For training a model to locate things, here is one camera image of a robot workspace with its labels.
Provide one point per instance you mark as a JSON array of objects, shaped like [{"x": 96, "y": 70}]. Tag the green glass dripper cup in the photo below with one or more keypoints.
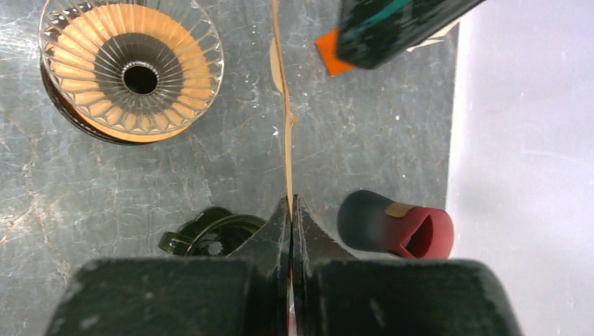
[{"x": 216, "y": 232}]

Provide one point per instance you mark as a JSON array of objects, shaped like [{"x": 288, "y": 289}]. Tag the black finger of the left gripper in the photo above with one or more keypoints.
[{"x": 370, "y": 33}]

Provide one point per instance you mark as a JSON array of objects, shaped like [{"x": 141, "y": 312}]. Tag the dark red black carafe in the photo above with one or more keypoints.
[{"x": 371, "y": 222}]

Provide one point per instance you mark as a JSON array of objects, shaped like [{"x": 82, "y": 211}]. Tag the clear glass dripper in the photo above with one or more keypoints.
[{"x": 135, "y": 71}]

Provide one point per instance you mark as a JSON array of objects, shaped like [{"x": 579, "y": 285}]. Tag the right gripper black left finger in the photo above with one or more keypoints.
[{"x": 244, "y": 293}]

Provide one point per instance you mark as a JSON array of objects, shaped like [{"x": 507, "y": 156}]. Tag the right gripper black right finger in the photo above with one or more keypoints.
[{"x": 338, "y": 290}]

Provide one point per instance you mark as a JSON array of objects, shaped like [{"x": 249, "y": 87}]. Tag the orange coffee filter box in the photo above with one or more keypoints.
[{"x": 327, "y": 45}]

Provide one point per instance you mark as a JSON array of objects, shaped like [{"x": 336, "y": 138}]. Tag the brown paper coffee filter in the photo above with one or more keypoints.
[{"x": 278, "y": 77}]

